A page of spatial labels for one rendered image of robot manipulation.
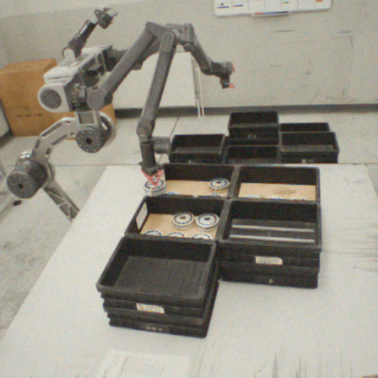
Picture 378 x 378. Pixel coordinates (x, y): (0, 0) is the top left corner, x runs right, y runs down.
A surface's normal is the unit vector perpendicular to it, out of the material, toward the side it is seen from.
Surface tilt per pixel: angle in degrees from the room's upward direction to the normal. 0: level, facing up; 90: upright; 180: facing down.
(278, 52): 90
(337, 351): 0
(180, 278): 0
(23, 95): 91
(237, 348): 0
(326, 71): 90
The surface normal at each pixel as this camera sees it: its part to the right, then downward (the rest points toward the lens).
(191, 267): -0.11, -0.83
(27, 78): -0.07, 0.54
